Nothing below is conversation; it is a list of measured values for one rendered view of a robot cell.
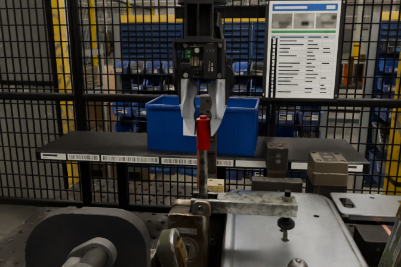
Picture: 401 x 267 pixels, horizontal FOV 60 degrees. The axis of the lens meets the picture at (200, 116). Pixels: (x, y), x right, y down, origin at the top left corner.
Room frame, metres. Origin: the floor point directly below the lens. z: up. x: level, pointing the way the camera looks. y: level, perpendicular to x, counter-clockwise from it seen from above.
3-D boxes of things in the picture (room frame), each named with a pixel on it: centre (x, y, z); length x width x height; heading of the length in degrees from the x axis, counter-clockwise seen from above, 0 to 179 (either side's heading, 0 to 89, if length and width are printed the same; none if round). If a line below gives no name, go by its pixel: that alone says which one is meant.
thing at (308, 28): (1.07, -0.31, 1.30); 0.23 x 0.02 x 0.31; 84
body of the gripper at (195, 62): (0.52, 0.00, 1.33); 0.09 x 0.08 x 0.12; 173
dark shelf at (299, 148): (0.99, 0.01, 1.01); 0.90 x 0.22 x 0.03; 84
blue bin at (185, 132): (0.98, -0.01, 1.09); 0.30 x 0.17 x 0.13; 78
